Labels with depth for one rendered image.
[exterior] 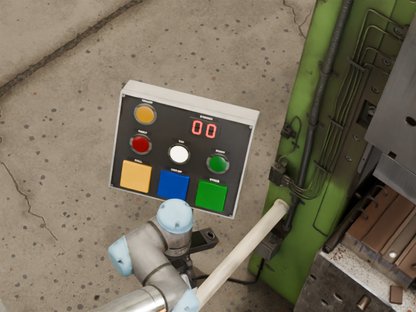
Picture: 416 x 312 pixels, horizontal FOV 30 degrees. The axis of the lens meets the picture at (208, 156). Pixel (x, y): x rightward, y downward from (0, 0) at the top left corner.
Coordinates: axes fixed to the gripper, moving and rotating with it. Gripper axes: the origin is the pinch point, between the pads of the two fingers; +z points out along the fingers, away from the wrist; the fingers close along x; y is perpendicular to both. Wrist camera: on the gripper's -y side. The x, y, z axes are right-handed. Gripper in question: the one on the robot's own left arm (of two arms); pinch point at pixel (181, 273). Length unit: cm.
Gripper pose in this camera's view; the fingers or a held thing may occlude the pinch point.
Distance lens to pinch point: 196.0
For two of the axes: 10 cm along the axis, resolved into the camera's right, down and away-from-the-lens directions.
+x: 4.9, 7.6, -4.3
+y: -8.7, 4.0, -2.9
